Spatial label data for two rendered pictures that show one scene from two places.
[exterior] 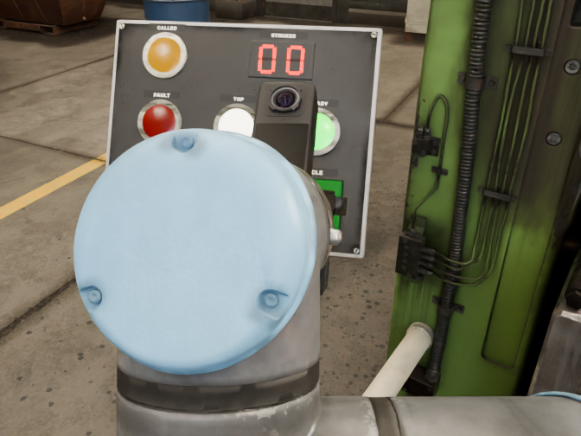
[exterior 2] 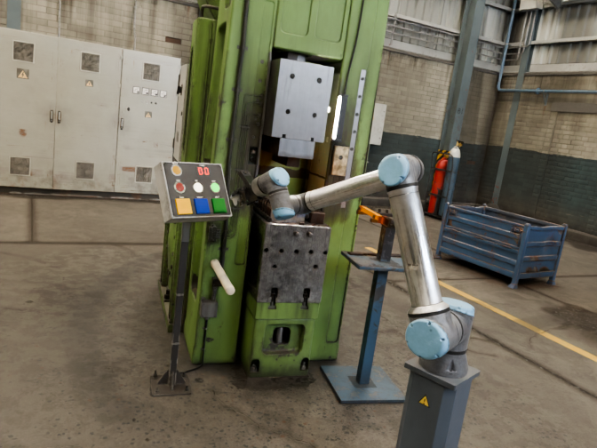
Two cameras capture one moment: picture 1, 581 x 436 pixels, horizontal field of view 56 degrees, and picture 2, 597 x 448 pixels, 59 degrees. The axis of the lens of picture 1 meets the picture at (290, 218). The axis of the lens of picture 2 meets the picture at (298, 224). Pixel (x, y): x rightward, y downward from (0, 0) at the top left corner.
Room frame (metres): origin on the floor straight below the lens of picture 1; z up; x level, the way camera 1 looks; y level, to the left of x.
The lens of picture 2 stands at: (-1.22, 1.80, 1.47)
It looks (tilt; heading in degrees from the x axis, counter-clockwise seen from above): 11 degrees down; 306
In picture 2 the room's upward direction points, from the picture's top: 8 degrees clockwise
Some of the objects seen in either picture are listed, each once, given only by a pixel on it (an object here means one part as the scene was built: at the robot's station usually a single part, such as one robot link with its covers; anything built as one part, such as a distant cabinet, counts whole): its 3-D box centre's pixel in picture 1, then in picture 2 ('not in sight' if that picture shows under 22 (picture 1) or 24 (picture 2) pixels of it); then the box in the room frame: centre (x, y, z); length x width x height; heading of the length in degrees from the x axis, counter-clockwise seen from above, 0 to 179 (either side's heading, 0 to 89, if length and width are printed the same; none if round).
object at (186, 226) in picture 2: not in sight; (179, 290); (0.73, 0.05, 0.54); 0.04 x 0.04 x 1.08; 56
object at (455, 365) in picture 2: not in sight; (445, 355); (-0.61, -0.14, 0.65); 0.19 x 0.19 x 0.10
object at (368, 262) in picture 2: not in sight; (382, 261); (0.04, -0.81, 0.76); 0.40 x 0.30 x 0.02; 51
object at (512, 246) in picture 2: not in sight; (497, 242); (0.44, -4.62, 0.36); 1.20 x 0.80 x 0.72; 159
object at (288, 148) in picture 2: not in sight; (285, 145); (0.65, -0.57, 1.32); 0.42 x 0.20 x 0.10; 146
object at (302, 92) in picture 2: not in sight; (298, 102); (0.63, -0.61, 1.56); 0.42 x 0.39 x 0.40; 146
